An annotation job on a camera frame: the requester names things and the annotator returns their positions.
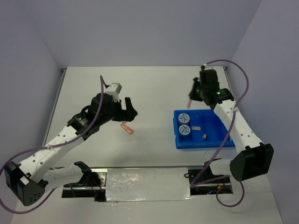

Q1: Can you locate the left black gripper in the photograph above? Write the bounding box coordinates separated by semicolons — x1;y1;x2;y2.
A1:
99;97;137;125

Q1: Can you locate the pink transparent case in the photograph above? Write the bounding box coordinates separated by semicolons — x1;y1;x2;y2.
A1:
187;99;192;108

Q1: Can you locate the orange transparent case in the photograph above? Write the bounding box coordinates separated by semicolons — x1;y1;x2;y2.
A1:
120;123;134;134

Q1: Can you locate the blue slime jar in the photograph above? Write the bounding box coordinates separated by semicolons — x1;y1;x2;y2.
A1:
178;124;192;139
178;113;190;125

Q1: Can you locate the grey speckled eraser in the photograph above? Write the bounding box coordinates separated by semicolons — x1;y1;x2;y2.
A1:
192;126;201;131

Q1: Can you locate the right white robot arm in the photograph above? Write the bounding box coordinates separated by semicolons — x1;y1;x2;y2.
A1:
189;69;274;184

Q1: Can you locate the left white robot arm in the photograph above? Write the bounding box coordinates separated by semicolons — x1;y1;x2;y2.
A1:
4;93;138;206

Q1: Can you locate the blue plastic divided bin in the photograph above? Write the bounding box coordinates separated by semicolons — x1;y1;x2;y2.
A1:
173;109;227;149

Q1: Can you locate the silver foil sheet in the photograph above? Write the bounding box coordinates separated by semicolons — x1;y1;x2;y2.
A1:
106;168;192;202

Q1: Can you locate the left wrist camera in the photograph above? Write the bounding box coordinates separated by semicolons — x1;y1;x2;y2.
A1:
105;83;122;102

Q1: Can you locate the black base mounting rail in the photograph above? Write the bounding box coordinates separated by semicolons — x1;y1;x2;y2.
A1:
62;167;233;203

